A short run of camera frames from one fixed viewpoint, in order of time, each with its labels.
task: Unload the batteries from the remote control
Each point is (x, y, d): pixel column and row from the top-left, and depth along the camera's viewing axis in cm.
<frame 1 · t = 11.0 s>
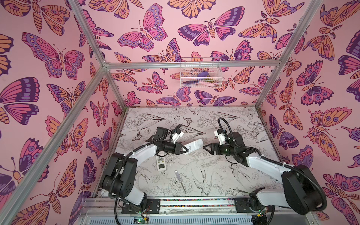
left hand: (187, 150, 82), fingers closed
right hand: (207, 145, 84), fingers open
white AC remote control: (193, 146, 86), point 12 cm above the table
small white remote control: (161, 162, 90), point 2 cm above the table
clear handle screwdriver: (179, 177, 85), on the table

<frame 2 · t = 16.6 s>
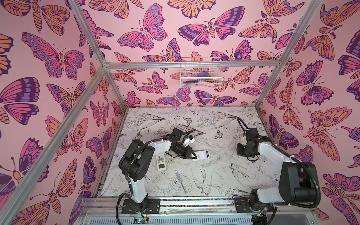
left hand: (196, 157, 85), fingers closed
right hand: (240, 151, 90), fingers closed
white AC remote control: (205, 154, 91), point 4 cm above the table
the other named things where they were.

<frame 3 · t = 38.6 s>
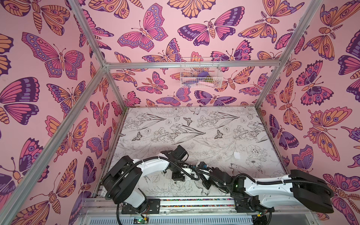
left hand: (184, 172, 85), fingers open
right hand: (197, 171, 79), fingers closed
white battery cover: (236, 155, 94), on the table
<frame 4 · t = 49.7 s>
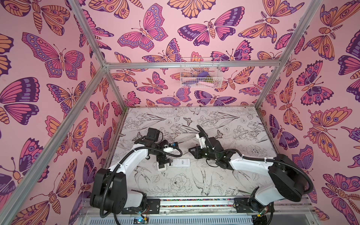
left hand: (169, 150, 86), fingers open
right hand: (189, 148, 82), fingers closed
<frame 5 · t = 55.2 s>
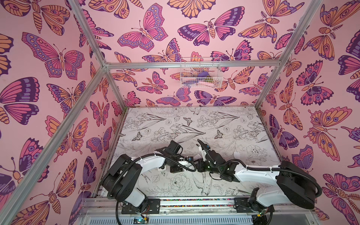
left hand: (182, 163, 89), fingers open
right hand: (192, 162, 81), fingers closed
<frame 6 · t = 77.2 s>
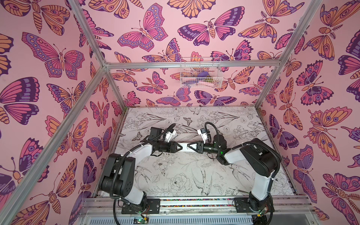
left hand: (180, 146, 86), fingers open
right hand: (188, 145, 84), fingers closed
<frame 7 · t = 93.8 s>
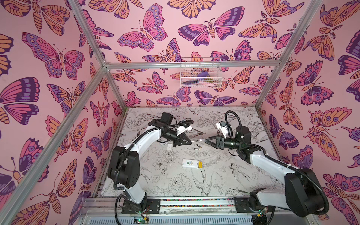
left hand: (191, 141, 78), fingers closed
right hand: (207, 139, 76), fingers open
yellow AAA battery: (200, 164, 89), on the table
black gold AAA battery: (198, 146, 99), on the table
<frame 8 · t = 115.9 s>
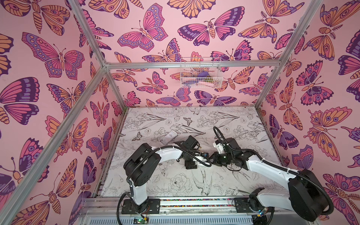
left hand: (196, 159, 90), fingers open
right hand: (207, 159, 82), fingers closed
